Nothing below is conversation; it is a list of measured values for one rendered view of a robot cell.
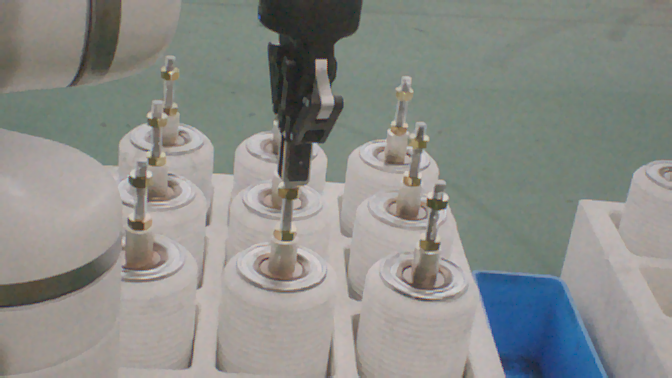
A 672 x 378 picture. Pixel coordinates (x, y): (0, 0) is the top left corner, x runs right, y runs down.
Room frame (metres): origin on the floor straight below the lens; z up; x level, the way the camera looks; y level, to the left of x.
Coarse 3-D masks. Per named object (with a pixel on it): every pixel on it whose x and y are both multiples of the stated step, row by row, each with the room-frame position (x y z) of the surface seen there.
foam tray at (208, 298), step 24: (216, 192) 0.97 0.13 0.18; (336, 192) 1.00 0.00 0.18; (216, 216) 0.91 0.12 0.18; (336, 216) 0.95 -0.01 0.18; (216, 240) 0.87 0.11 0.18; (336, 240) 0.90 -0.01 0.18; (456, 240) 0.93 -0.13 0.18; (216, 264) 0.82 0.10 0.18; (336, 264) 0.85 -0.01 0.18; (216, 288) 0.78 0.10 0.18; (216, 312) 0.74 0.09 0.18; (336, 312) 0.76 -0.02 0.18; (360, 312) 0.77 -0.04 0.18; (480, 312) 0.79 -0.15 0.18; (216, 336) 0.71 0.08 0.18; (336, 336) 0.73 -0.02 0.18; (480, 336) 0.75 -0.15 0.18; (336, 360) 0.69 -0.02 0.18; (480, 360) 0.72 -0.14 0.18
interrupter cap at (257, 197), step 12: (252, 192) 0.84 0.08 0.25; (264, 192) 0.84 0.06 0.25; (312, 192) 0.85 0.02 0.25; (252, 204) 0.81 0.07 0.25; (264, 204) 0.82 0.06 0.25; (300, 204) 0.83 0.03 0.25; (312, 204) 0.83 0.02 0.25; (264, 216) 0.79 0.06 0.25; (276, 216) 0.79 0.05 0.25; (300, 216) 0.80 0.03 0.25; (312, 216) 0.81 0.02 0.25
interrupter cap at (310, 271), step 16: (240, 256) 0.72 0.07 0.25; (256, 256) 0.72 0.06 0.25; (304, 256) 0.73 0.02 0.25; (320, 256) 0.73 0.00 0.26; (240, 272) 0.69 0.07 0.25; (256, 272) 0.69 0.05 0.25; (304, 272) 0.71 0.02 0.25; (320, 272) 0.71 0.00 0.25; (272, 288) 0.67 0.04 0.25; (288, 288) 0.68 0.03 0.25; (304, 288) 0.68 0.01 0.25
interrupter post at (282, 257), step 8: (272, 240) 0.71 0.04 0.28; (296, 240) 0.71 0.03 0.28; (272, 248) 0.70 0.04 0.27; (280, 248) 0.70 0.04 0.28; (288, 248) 0.70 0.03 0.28; (296, 248) 0.71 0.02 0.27; (272, 256) 0.70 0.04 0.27; (280, 256) 0.70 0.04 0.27; (288, 256) 0.70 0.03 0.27; (272, 264) 0.70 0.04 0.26; (280, 264) 0.70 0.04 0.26; (288, 264) 0.70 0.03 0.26; (272, 272) 0.70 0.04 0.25; (280, 272) 0.70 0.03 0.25; (288, 272) 0.70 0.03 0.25
